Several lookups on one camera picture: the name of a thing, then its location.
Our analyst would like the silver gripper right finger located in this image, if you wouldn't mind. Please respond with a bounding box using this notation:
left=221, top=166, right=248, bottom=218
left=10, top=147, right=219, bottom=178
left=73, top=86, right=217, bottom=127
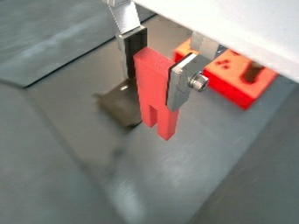
left=165, top=31, right=227, bottom=111

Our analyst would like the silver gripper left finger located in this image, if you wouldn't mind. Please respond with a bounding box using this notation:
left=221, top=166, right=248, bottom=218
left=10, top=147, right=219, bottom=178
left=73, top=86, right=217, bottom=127
left=103, top=0, right=147, bottom=79

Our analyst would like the red double-square peg block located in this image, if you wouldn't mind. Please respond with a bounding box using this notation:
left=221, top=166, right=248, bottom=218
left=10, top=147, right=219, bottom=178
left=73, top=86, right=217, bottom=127
left=133, top=47, right=179, bottom=140

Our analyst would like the red foam shape board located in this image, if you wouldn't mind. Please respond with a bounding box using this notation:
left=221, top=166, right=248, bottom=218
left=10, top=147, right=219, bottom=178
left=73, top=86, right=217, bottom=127
left=173, top=39, right=277, bottom=109

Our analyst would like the brown octagonal peg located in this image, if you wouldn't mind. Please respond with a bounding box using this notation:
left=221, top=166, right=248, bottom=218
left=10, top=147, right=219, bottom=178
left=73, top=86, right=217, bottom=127
left=241, top=61, right=264, bottom=83

